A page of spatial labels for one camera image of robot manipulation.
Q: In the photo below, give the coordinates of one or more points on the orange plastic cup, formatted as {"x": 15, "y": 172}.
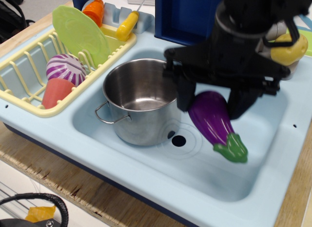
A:
{"x": 56, "y": 90}

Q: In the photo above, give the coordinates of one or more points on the yellow toy potato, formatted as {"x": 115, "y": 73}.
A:
{"x": 291, "y": 54}

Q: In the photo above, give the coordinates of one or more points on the black bag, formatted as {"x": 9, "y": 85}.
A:
{"x": 12, "y": 19}

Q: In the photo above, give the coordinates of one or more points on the light blue utensil holder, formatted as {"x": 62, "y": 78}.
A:
{"x": 114, "y": 17}

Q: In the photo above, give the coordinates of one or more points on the green plastic plate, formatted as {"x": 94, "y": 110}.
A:
{"x": 78, "y": 32}

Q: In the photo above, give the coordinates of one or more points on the purple toy eggplant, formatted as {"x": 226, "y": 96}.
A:
{"x": 209, "y": 114}

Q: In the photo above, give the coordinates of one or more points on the yellow dish rack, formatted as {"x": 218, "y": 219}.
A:
{"x": 23, "y": 72}

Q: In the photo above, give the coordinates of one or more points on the orange toy carrot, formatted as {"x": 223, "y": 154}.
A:
{"x": 95, "y": 11}

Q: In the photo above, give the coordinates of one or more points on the purple striped bowl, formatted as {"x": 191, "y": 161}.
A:
{"x": 67, "y": 67}

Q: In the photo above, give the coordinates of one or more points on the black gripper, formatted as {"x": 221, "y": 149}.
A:
{"x": 226, "y": 62}

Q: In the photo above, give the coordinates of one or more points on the grey toy faucet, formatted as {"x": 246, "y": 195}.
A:
{"x": 279, "y": 33}

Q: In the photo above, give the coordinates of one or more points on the light blue toy sink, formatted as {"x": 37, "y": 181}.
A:
{"x": 191, "y": 181}

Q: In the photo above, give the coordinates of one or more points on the yellow handled toy knife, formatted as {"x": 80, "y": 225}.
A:
{"x": 126, "y": 27}

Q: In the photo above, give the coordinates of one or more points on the yellow tape piece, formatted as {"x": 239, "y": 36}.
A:
{"x": 37, "y": 214}

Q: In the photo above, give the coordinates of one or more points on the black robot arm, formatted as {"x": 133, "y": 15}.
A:
{"x": 252, "y": 20}

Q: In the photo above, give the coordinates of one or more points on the green cutting board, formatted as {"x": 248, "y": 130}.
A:
{"x": 306, "y": 32}

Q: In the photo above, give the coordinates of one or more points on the stainless steel pot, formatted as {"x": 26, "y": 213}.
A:
{"x": 142, "y": 102}

